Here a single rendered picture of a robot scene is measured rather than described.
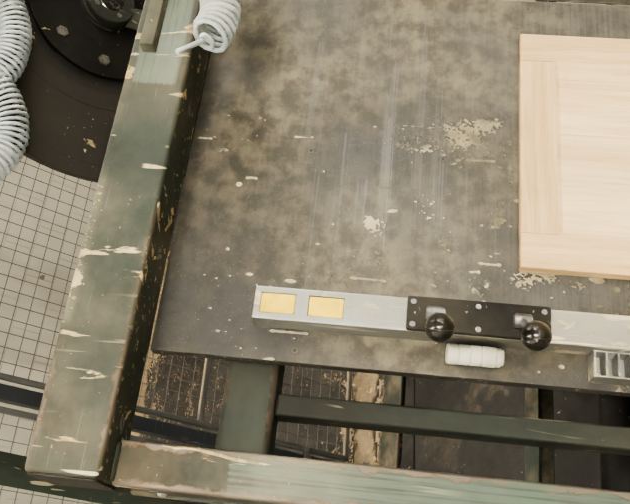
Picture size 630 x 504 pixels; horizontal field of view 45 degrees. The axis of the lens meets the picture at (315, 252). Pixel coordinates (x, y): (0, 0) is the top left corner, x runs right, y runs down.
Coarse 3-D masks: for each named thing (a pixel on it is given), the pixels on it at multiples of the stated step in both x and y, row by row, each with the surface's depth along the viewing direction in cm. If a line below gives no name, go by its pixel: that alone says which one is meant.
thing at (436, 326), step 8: (432, 312) 107; (440, 312) 107; (432, 320) 96; (440, 320) 96; (448, 320) 96; (432, 328) 96; (440, 328) 96; (448, 328) 96; (432, 336) 96; (440, 336) 96; (448, 336) 96
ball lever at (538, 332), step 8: (520, 320) 106; (528, 320) 106; (528, 328) 95; (536, 328) 95; (544, 328) 95; (528, 336) 95; (536, 336) 95; (544, 336) 95; (528, 344) 95; (536, 344) 95; (544, 344) 95
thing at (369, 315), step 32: (256, 288) 112; (288, 288) 112; (256, 320) 111; (288, 320) 110; (320, 320) 109; (352, 320) 109; (384, 320) 109; (576, 320) 107; (608, 320) 107; (576, 352) 109
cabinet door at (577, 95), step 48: (528, 48) 130; (576, 48) 129; (624, 48) 129; (528, 96) 126; (576, 96) 126; (624, 96) 125; (528, 144) 122; (576, 144) 122; (624, 144) 121; (528, 192) 118; (576, 192) 118; (624, 192) 118; (528, 240) 115; (576, 240) 115; (624, 240) 114
